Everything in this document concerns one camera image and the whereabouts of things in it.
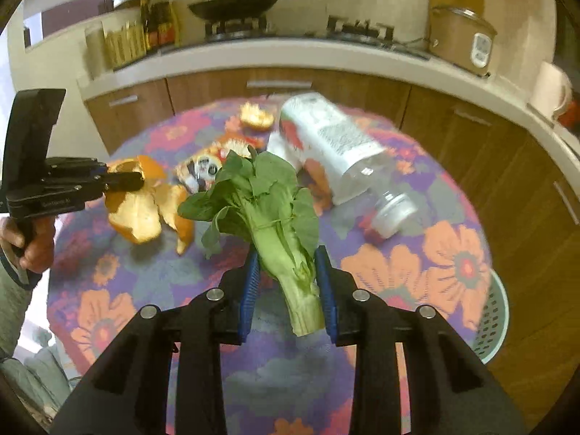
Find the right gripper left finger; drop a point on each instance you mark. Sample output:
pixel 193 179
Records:
pixel 126 389

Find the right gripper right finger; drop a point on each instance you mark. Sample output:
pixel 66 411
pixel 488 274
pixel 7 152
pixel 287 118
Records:
pixel 450 391

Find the teal plastic waste basket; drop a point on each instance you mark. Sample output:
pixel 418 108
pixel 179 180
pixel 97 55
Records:
pixel 494 323

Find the large orange peel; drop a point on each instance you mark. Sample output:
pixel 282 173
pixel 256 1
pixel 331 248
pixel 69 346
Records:
pixel 138 216

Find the panda snack wrapper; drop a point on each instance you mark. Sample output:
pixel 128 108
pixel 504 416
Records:
pixel 197 172

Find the green bok choy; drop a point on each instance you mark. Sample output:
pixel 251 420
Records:
pixel 259 200

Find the clear plastic bottle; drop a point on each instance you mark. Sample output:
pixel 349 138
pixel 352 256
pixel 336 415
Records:
pixel 343 159

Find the grey left sleeve forearm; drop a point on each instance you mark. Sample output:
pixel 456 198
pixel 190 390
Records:
pixel 17 285

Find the person left hand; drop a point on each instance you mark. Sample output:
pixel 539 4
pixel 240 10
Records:
pixel 35 255

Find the seasoning bottles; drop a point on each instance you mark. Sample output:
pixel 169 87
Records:
pixel 156 28

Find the small orange peel piece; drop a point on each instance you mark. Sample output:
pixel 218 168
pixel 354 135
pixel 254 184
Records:
pixel 253 117

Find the black wok pan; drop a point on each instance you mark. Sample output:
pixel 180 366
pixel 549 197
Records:
pixel 227 10

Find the white electric kettle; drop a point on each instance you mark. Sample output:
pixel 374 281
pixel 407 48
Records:
pixel 552 92

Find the black gas stove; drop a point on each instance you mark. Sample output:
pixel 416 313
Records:
pixel 337 29

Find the brown rice cooker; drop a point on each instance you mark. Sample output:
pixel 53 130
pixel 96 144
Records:
pixel 462 38

